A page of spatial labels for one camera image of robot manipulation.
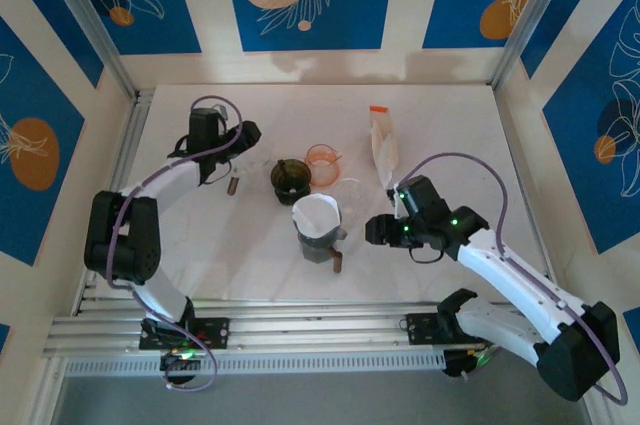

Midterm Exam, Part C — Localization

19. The clear dripper wooden handle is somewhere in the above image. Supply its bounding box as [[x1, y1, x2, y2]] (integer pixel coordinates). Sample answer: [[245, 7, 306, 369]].
[[227, 142, 277, 197]]

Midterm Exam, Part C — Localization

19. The left gripper thin black cable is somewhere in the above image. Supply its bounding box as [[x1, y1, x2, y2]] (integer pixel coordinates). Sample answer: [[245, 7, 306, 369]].
[[199, 164, 234, 186]]

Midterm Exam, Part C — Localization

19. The white paper coffee filter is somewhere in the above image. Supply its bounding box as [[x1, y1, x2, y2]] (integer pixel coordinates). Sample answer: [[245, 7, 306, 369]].
[[291, 192, 342, 240]]

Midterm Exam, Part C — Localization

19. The aluminium rail frame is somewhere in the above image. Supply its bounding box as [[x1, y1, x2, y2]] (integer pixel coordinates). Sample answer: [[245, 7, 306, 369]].
[[43, 300, 506, 361]]

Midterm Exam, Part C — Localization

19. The aluminium side rail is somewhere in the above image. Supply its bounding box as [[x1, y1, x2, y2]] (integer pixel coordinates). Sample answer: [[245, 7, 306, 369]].
[[492, 87, 556, 281], [74, 89, 154, 316]]

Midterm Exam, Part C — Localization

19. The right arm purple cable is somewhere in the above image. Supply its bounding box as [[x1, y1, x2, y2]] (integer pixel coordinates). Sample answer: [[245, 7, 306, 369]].
[[398, 152, 629, 406]]

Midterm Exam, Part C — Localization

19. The filter paper bag orange tab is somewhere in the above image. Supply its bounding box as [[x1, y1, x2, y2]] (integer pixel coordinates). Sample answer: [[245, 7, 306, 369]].
[[368, 104, 401, 191]]

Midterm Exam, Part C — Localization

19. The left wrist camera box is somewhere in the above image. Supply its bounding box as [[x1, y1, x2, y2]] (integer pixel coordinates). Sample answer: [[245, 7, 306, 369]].
[[188, 107, 225, 149]]

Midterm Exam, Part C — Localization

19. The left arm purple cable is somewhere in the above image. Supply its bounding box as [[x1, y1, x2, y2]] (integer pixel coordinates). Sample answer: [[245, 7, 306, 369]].
[[107, 94, 245, 392]]

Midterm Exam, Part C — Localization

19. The gripper thin black cable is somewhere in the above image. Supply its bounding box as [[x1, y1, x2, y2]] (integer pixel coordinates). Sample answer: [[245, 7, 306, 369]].
[[199, 164, 234, 186], [408, 243, 445, 265]]

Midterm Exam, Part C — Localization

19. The grey slotted cable duct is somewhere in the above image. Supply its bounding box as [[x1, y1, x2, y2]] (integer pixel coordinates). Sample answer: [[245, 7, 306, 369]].
[[64, 350, 446, 377]]

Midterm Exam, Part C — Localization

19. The orange transparent coffee server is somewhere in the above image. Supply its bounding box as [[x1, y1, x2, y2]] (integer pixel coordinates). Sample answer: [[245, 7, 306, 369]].
[[304, 143, 344, 190]]

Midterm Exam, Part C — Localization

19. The olive green dripper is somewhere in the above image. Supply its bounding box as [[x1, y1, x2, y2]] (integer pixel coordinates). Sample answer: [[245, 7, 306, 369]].
[[270, 158, 313, 206]]

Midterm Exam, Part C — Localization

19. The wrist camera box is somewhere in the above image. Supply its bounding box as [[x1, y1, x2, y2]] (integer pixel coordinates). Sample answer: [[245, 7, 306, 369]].
[[188, 107, 225, 149], [392, 175, 450, 219]]

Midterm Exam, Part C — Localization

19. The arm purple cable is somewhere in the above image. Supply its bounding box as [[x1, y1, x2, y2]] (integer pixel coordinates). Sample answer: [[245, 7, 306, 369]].
[[107, 94, 245, 392], [398, 152, 629, 406]]

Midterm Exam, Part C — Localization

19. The clear ribbed plastic dripper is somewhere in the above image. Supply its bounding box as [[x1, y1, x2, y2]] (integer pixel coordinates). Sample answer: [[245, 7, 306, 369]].
[[331, 177, 375, 220]]

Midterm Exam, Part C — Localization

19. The right gripper thin black cable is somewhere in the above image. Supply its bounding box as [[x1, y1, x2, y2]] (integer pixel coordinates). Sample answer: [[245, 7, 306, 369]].
[[408, 243, 445, 265]]

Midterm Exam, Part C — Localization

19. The black base electronics box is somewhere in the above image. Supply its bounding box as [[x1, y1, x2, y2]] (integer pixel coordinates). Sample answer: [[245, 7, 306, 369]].
[[159, 350, 201, 386], [442, 344, 496, 380]]

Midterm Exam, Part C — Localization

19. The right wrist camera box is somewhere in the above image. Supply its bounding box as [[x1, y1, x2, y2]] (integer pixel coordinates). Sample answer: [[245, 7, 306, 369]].
[[392, 175, 450, 219]]

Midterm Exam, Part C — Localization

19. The aluminium upright post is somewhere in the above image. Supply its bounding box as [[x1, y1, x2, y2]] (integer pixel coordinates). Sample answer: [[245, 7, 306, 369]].
[[37, 0, 140, 101], [488, 0, 599, 91]]

